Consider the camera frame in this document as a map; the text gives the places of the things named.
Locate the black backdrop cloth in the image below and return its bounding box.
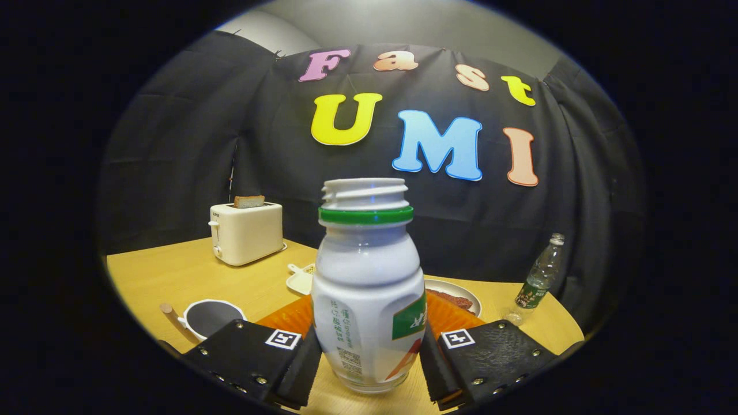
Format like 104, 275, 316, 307
98, 29, 646, 335

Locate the white round plate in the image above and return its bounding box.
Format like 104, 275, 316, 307
424, 278, 482, 318

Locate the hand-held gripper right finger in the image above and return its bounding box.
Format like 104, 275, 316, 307
419, 291, 559, 411

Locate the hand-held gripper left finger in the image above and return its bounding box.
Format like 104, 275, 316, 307
167, 297, 322, 411

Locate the white juice bottle green ring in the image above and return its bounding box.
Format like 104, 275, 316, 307
311, 177, 428, 394

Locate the clear plastic water bottle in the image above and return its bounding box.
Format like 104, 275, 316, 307
507, 233, 566, 326

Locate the white cup with wooden handle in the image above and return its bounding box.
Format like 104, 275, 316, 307
160, 299, 248, 342

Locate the white divided condiment dish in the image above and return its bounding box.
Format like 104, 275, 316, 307
286, 263, 317, 296

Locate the wooden table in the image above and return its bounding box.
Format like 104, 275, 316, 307
106, 236, 586, 415

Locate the cream toaster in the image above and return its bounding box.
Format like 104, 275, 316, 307
209, 202, 287, 267

